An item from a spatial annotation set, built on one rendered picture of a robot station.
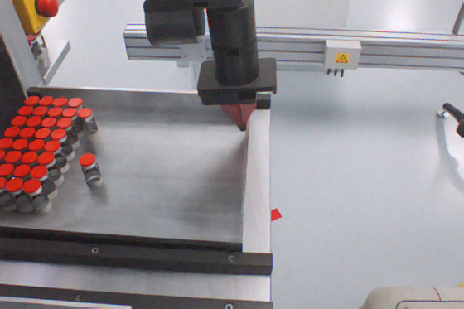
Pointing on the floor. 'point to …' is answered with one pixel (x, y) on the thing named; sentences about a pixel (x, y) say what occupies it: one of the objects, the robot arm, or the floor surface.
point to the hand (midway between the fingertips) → (243, 123)
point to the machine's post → (14, 52)
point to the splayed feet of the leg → (453, 116)
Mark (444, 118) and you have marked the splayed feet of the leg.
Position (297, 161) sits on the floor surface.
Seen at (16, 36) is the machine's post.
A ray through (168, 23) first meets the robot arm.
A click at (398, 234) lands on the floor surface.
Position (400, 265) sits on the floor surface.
